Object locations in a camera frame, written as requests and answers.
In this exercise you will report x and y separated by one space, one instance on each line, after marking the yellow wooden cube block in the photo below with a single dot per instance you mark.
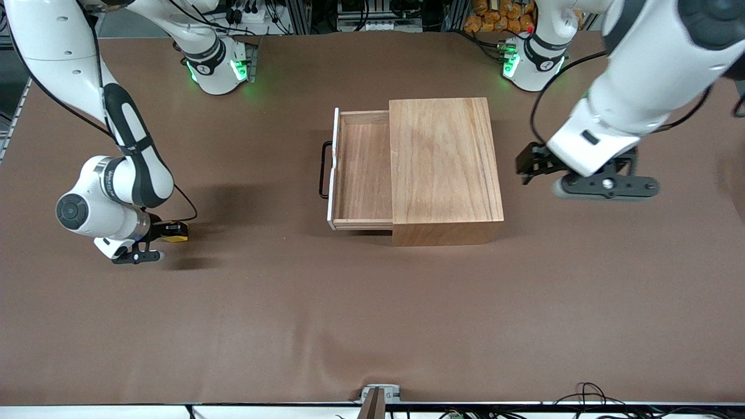
174 238

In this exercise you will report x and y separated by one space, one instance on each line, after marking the white vented equipment box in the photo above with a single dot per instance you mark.
378 23

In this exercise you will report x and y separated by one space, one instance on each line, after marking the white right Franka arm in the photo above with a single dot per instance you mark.
64 70

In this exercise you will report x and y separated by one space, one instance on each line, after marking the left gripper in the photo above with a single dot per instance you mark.
538 160

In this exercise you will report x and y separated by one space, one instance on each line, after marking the grey table edge clamp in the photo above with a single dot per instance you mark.
372 401

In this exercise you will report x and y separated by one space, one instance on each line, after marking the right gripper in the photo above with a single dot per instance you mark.
155 228

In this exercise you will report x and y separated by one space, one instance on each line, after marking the white power strip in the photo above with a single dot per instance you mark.
250 14

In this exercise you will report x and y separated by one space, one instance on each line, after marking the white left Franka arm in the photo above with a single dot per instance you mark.
657 64

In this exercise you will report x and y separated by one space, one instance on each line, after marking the wooden cabinet box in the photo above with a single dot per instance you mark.
448 169

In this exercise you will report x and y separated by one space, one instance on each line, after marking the brown table mat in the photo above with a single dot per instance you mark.
291 320

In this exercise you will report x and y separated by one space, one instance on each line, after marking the orange snack bags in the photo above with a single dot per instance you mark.
483 20

